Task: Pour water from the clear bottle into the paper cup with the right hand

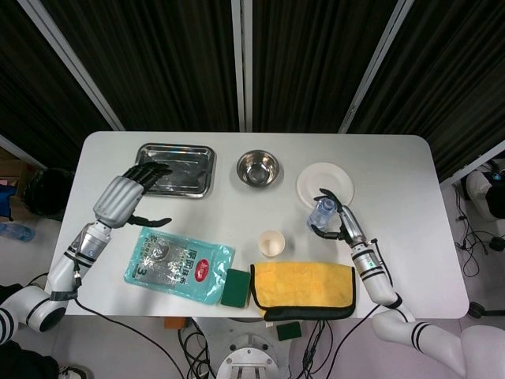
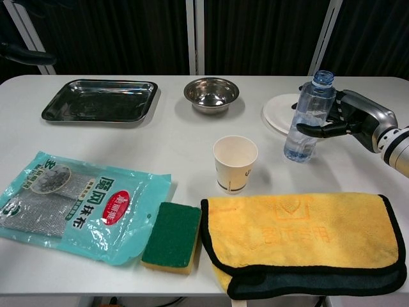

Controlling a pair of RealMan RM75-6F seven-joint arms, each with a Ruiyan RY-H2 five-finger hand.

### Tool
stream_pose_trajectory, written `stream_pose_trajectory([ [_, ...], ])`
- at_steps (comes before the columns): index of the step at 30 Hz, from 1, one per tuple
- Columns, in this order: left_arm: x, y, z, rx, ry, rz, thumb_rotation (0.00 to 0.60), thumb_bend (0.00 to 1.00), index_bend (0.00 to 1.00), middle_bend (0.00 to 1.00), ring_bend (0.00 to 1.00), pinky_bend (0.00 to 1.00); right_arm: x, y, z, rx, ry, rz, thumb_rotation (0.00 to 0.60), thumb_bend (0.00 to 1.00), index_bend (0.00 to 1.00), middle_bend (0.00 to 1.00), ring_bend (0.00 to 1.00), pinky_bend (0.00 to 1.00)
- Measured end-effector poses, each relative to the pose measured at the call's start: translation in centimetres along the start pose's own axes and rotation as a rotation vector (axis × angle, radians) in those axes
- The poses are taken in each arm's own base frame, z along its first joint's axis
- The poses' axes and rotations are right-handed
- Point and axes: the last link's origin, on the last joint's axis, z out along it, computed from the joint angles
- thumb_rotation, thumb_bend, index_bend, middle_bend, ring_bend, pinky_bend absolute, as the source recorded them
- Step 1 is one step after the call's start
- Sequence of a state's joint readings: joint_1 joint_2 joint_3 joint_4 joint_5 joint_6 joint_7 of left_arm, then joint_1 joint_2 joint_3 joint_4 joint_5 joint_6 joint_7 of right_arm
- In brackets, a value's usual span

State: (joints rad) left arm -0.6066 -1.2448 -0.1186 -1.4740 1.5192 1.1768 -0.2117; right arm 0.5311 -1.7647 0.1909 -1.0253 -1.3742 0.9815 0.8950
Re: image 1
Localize white sneaker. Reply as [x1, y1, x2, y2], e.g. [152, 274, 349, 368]
[58, 365, 86, 379]

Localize green scouring sponge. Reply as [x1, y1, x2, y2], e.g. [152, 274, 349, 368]
[219, 268, 252, 308]
[275, 321, 303, 343]

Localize yellow cloth with black trim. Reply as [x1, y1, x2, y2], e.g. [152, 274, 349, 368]
[249, 261, 357, 321]

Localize teal cleaning cloth package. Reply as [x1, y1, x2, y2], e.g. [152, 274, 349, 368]
[124, 226, 237, 306]

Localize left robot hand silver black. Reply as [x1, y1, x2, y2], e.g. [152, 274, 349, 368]
[92, 160, 174, 230]

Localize black cable bundle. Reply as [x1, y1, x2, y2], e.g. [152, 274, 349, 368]
[176, 317, 224, 379]
[300, 319, 335, 379]

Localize clear plastic water bottle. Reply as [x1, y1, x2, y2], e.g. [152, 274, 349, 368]
[307, 198, 337, 230]

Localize cardboard box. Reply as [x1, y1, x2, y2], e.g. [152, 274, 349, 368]
[0, 148, 40, 222]

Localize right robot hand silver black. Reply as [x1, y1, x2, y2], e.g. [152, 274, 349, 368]
[309, 188, 366, 248]

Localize stainless steel bowl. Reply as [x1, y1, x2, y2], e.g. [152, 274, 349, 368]
[235, 149, 282, 187]

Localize black floor cables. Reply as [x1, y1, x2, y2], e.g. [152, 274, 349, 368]
[452, 183, 505, 277]

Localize black fabric heap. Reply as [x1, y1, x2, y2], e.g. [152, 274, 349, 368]
[0, 341, 60, 379]

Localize rectangular stainless steel tray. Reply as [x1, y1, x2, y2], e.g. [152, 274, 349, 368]
[129, 142, 218, 200]

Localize white round plate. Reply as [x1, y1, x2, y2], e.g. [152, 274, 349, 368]
[296, 161, 356, 210]

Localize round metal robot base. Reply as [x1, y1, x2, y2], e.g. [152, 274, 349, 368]
[215, 331, 289, 379]

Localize white partition post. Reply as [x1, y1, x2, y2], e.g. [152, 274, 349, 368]
[23, 0, 126, 132]
[230, 0, 254, 133]
[338, 0, 412, 134]

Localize black trash bag bin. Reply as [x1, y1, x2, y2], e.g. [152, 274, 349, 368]
[22, 167, 75, 217]

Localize white paper cup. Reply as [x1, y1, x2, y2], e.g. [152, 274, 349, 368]
[258, 230, 286, 257]

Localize blue tinted plastic bottle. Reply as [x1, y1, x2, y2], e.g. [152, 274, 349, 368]
[0, 221, 36, 242]

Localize white machine with black parts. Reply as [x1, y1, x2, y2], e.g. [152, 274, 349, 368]
[465, 157, 505, 219]

